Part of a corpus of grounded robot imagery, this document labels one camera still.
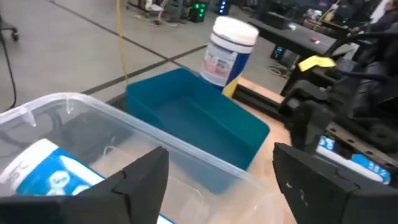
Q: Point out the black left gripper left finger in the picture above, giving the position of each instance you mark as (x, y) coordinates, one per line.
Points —
(93, 202)

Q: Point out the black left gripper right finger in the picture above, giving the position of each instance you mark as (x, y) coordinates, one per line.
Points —
(326, 193)

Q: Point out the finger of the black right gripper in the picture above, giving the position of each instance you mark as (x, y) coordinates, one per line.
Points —
(311, 127)

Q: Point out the Lysol wipes canister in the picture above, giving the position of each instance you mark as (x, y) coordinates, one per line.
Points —
(227, 53)

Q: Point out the yellow tape tag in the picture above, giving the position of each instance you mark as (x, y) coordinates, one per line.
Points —
(315, 62)

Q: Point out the small red object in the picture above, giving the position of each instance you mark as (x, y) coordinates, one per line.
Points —
(314, 40)

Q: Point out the person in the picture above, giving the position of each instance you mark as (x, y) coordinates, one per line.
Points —
(385, 18)

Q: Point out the black table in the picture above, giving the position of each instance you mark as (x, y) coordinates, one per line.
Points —
(295, 37)

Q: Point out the clear plastic bin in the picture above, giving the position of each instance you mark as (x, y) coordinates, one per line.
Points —
(192, 186)

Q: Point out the teal plastic bin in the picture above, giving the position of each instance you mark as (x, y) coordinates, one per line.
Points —
(192, 118)

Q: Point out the black device with blue lights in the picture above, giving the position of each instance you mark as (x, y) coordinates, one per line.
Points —
(222, 7)

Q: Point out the black device with green lights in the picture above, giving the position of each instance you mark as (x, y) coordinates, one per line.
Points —
(199, 9)

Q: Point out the black caster wheel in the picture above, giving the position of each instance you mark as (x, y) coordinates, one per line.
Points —
(14, 34)

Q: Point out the black aluminium table frame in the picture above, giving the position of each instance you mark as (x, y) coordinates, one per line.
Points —
(258, 99)

